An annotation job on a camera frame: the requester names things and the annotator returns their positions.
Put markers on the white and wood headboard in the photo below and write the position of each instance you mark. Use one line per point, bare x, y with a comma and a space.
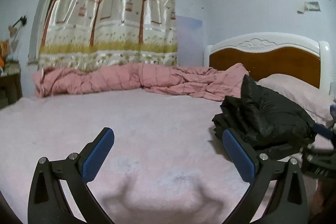
267, 53

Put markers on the pink quilted blanket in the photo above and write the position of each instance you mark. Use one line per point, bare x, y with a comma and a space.
199, 82

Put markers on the orange clutter on desk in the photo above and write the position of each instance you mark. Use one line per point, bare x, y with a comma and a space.
4, 52

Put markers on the wall mounted desk lamp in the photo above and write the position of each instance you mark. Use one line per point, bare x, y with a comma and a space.
21, 22

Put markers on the wall sticker picture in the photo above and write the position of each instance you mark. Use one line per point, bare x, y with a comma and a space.
308, 7

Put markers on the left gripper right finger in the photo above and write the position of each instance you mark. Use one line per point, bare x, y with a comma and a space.
288, 203

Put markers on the tree pattern curtain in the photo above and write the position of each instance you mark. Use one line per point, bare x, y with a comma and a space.
89, 34

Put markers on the white window frame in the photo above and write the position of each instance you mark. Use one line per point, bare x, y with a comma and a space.
50, 3

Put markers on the black padded jacket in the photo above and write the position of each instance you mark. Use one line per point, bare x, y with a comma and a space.
265, 119

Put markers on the brown wooden desk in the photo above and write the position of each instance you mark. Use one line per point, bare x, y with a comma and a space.
11, 89

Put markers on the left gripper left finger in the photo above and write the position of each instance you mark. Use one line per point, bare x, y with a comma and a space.
47, 202

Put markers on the pink pillow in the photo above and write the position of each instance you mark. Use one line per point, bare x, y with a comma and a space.
313, 100

